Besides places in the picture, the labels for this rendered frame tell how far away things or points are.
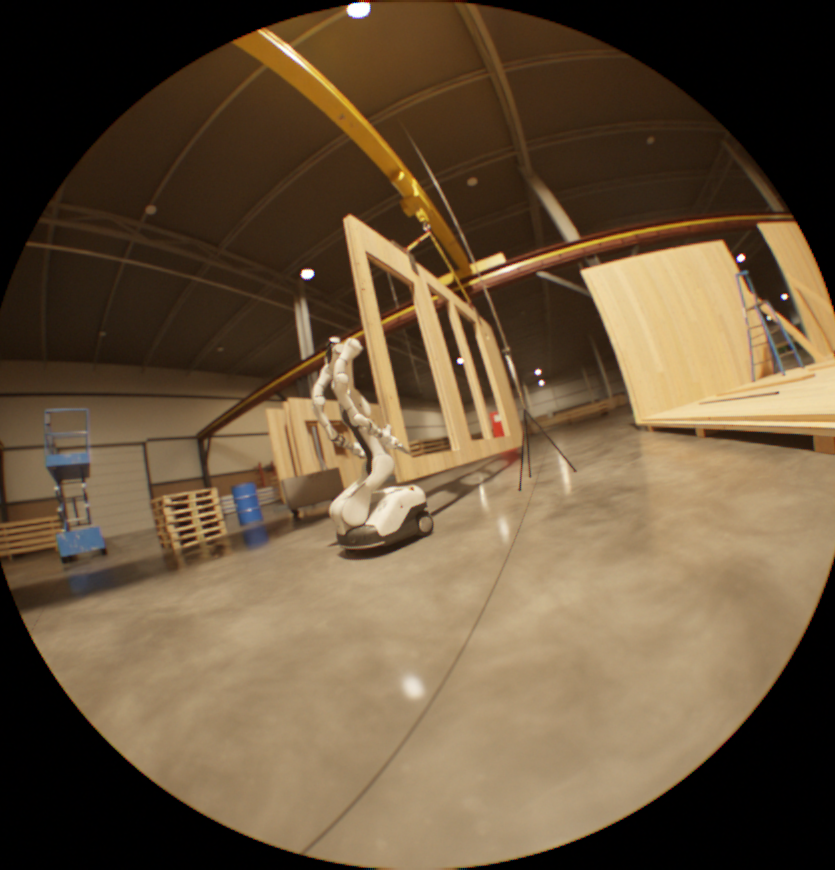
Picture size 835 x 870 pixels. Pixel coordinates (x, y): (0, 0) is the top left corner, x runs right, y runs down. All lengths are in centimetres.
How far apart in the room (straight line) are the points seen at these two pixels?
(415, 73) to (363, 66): 154
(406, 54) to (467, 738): 1133
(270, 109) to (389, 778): 1140
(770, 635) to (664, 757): 35
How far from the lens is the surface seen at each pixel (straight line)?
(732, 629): 84
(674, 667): 75
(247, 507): 673
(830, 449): 199
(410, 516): 197
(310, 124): 1125
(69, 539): 747
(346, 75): 1075
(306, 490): 604
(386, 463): 209
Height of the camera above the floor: 55
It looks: 4 degrees up
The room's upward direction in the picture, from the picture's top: 14 degrees counter-clockwise
